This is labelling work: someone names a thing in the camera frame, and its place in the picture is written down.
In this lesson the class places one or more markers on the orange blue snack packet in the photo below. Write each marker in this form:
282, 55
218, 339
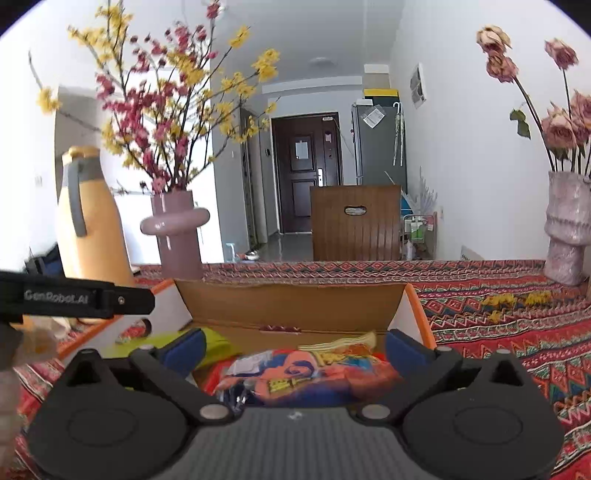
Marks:
300, 374

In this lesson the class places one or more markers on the white umbrella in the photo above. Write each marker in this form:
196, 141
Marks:
398, 138

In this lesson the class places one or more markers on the wooden chair back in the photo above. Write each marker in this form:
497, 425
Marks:
332, 230

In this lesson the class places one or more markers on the grey refrigerator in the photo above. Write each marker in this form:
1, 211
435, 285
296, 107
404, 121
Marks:
378, 152

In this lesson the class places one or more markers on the metal storage rack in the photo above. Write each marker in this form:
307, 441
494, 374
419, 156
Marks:
418, 230

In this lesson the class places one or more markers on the green snack packet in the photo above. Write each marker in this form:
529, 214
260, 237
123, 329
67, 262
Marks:
217, 344

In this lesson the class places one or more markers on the red patterned tablecloth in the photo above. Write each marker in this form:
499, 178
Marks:
485, 360

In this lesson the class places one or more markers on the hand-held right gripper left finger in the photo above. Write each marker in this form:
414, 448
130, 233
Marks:
184, 350

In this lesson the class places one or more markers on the white dried grass bunch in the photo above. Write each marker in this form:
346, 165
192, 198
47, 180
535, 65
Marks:
427, 196

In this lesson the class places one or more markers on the pink textured vase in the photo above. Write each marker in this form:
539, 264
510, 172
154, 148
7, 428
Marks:
568, 221

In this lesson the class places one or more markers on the dried pink roses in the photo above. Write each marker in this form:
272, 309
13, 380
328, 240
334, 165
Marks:
561, 129

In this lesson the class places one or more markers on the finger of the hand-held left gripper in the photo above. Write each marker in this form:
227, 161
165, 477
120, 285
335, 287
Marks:
134, 302

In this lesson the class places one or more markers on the yellow and pink flower branches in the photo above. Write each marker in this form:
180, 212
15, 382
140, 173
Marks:
152, 101

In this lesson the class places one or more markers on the red cardboard box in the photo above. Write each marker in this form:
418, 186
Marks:
286, 309

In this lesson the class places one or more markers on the fallen yellow petals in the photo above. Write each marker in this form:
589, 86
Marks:
498, 302

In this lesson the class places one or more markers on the dark brown door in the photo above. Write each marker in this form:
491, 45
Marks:
304, 194

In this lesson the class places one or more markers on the yellow thermos jug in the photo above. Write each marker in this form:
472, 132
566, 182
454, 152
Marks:
92, 230

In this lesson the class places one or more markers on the person's left forearm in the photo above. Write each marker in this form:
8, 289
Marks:
8, 415

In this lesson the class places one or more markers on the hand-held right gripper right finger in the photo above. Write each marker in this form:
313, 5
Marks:
406, 350

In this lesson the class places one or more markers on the yellow box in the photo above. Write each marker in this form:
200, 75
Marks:
381, 93

